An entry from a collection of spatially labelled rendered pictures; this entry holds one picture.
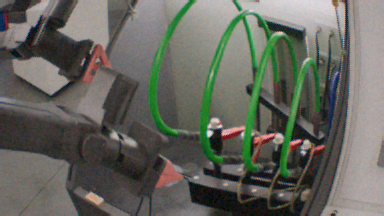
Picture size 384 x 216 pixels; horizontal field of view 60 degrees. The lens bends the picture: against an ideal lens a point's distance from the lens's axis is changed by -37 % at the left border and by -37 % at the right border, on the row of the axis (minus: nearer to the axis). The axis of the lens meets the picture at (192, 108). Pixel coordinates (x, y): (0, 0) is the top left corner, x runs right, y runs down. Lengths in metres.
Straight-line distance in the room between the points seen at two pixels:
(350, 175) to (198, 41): 0.69
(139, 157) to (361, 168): 0.52
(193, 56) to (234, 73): 0.13
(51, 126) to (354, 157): 0.67
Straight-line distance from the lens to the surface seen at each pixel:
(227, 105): 1.40
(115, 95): 0.59
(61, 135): 0.50
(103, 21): 4.16
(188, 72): 1.42
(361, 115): 0.90
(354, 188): 0.97
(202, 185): 1.11
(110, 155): 0.61
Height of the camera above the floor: 1.68
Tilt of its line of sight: 30 degrees down
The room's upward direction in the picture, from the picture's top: 7 degrees counter-clockwise
